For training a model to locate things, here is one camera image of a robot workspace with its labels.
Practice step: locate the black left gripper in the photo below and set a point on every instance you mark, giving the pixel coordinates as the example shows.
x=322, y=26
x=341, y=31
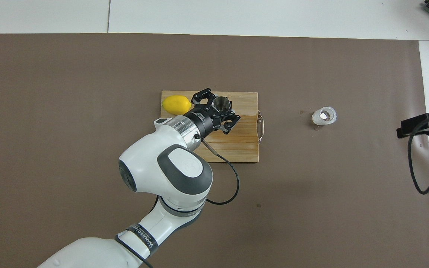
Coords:
x=207, y=119

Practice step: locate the stainless steel jigger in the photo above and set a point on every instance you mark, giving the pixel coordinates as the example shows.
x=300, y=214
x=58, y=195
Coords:
x=222, y=104

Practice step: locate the small clear plastic cup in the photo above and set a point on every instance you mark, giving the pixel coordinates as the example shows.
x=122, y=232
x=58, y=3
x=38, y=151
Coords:
x=315, y=118

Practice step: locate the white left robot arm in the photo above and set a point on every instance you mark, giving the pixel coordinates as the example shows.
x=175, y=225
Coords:
x=151, y=163

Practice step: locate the yellow lemon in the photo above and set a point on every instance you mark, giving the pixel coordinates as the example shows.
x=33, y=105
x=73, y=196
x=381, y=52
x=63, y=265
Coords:
x=175, y=105

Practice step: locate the wooden cutting board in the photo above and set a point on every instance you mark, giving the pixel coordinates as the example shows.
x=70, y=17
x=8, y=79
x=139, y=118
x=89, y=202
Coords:
x=244, y=149

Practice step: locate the brown paper table mat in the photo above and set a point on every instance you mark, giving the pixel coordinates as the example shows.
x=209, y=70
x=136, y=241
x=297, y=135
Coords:
x=311, y=216

